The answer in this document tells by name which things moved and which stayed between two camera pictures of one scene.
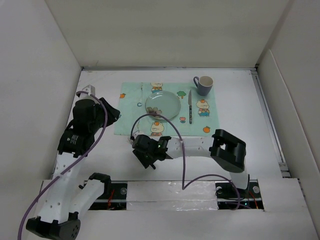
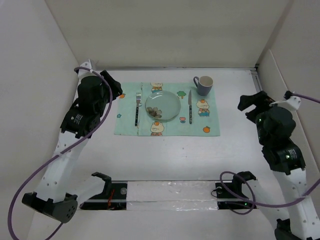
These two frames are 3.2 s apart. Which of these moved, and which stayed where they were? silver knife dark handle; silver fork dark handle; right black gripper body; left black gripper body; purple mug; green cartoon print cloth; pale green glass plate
Moved: right black gripper body; silver fork dark handle; left black gripper body
Stayed: silver knife dark handle; green cartoon print cloth; purple mug; pale green glass plate
